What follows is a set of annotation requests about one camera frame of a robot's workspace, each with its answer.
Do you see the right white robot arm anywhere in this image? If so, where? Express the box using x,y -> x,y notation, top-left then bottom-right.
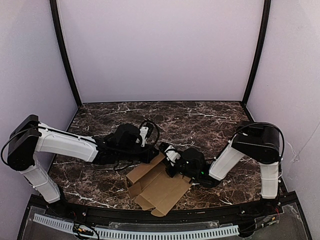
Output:
159,121 -> 285,200

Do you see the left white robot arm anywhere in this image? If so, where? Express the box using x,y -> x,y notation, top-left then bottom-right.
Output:
0,114 -> 160,204

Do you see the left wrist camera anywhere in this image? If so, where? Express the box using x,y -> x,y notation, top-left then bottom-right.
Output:
137,121 -> 154,148

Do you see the white slotted cable duct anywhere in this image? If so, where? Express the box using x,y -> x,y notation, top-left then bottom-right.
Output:
33,213 -> 240,240

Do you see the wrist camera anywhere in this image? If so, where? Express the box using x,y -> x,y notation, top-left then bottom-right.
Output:
137,121 -> 154,148
159,142 -> 181,166

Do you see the right black frame post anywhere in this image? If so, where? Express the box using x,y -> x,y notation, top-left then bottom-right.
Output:
241,0 -> 272,107

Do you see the black front rail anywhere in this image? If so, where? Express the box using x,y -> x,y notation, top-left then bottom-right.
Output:
47,197 -> 283,235

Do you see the brown cardboard paper box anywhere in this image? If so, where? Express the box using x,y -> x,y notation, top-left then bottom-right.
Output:
126,153 -> 192,217

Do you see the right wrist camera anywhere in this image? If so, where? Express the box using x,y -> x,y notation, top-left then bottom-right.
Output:
159,142 -> 181,166

